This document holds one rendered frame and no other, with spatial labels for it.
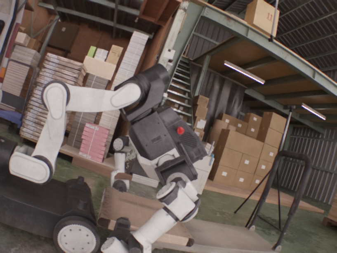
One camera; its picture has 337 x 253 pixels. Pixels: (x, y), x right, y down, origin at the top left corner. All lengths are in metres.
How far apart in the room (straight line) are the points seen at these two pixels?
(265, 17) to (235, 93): 3.40
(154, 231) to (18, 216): 0.60
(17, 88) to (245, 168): 4.54
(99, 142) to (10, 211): 1.87
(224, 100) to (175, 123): 6.05
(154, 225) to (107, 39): 6.72
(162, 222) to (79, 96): 0.66
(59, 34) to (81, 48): 0.80
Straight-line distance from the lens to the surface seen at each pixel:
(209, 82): 7.00
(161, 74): 1.18
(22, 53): 4.50
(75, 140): 3.16
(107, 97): 1.10
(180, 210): 0.75
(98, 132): 2.76
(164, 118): 1.13
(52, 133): 1.12
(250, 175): 5.11
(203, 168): 3.07
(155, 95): 1.15
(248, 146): 4.96
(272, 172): 1.61
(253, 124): 6.68
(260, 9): 4.60
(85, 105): 1.11
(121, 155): 1.61
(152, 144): 1.12
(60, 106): 1.07
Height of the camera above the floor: 0.63
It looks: 2 degrees up
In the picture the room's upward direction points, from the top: 19 degrees clockwise
